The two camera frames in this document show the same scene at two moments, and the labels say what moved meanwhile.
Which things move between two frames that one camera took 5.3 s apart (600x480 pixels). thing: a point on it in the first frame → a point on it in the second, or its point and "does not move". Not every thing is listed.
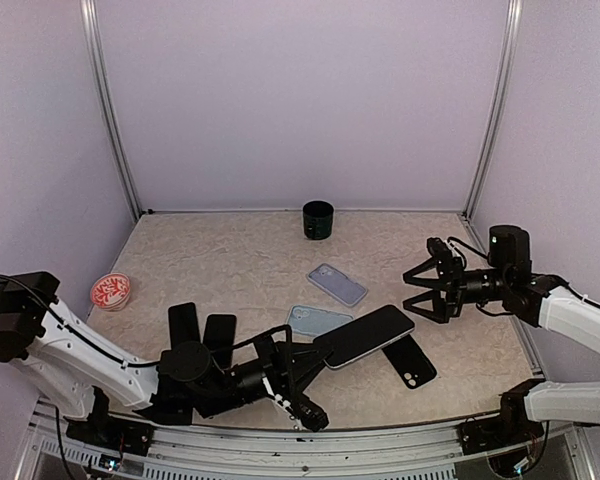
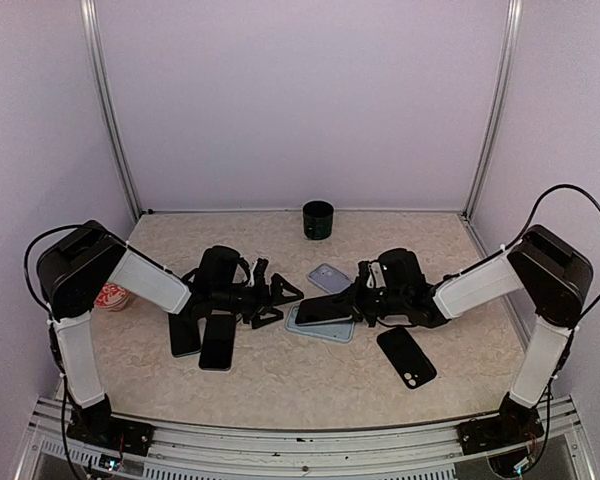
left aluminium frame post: [90, 14] does not move
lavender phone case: [336, 284] does not move
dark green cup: [317, 219] does not move
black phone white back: [366, 334] → [323, 309]
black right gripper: [453, 274] → [353, 295]
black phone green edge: [183, 324] does not move
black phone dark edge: [219, 331] does not move
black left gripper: [298, 371] → [266, 302]
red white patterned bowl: [110, 291] does not move
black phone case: [410, 362] does not move
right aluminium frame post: [496, 126] does not move
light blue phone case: [314, 321] → [342, 331]
